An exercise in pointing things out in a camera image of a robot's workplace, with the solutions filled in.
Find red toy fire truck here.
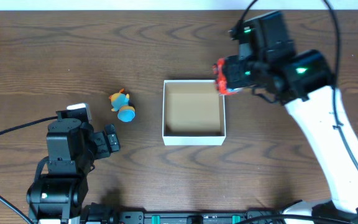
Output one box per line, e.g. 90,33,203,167
213,58,243,96

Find blue orange toy figure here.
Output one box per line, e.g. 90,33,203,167
109,88,135,123

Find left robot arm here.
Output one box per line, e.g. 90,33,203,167
27,108,121,223

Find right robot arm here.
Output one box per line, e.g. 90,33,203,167
214,11,358,218

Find white cardboard box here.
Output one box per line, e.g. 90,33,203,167
162,80,226,146

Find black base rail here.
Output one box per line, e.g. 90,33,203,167
79,205,291,224

